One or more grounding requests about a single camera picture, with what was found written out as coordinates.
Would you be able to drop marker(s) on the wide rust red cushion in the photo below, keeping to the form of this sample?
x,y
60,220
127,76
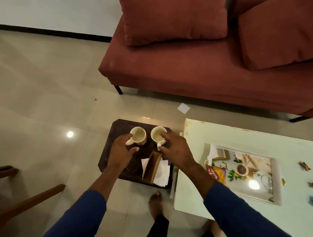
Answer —
x,y
171,19

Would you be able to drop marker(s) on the white coffee table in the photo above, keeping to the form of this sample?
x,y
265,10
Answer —
x,y
293,151

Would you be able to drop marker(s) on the person's left forearm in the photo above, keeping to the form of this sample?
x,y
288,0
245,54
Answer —
x,y
90,202

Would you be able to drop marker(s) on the brown wooden chair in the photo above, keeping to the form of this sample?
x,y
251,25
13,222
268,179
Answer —
x,y
29,201

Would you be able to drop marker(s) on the person's left thumb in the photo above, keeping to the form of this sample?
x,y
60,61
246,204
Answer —
x,y
132,150

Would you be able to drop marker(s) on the white paper slip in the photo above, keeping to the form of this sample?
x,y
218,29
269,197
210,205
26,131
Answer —
x,y
183,108

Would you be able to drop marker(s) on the small rust red back cushion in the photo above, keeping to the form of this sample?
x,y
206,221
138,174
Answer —
x,y
244,6

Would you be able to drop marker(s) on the plain white tea cup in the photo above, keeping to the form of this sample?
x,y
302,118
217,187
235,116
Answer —
x,y
157,135

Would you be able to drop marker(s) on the rust red sofa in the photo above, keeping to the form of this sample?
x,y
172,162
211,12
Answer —
x,y
183,70

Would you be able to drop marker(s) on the patterned white tea cup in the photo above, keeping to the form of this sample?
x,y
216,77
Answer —
x,y
138,135

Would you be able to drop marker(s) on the person's right hand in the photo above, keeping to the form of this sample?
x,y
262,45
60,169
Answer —
x,y
178,151

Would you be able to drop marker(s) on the red yellow snack packet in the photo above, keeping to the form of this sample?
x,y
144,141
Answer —
x,y
216,174

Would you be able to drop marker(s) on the person's left hand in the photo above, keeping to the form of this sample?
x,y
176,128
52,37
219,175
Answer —
x,y
118,153

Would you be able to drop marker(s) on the person's right thumb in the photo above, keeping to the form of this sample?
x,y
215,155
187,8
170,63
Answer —
x,y
163,150

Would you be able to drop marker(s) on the dark brown serving tray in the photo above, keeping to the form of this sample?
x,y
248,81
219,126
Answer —
x,y
111,136

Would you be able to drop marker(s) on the white paper napkins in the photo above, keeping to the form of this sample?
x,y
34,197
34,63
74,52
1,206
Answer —
x,y
162,174

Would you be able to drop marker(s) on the person's right forearm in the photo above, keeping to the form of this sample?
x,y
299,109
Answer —
x,y
227,205

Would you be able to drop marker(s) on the wooden napkin holder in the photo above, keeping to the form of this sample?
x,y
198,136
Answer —
x,y
151,167

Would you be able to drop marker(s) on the floral printed white tray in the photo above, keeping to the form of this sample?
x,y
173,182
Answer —
x,y
256,168

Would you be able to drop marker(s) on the small gold wrapper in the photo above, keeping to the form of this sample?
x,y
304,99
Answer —
x,y
283,182

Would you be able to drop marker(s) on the person's left leg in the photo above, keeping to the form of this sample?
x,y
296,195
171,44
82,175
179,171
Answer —
x,y
159,227

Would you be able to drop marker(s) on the person's left foot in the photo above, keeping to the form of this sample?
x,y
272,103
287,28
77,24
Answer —
x,y
156,205

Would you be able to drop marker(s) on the square rust red cushion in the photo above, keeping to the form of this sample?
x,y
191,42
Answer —
x,y
276,36

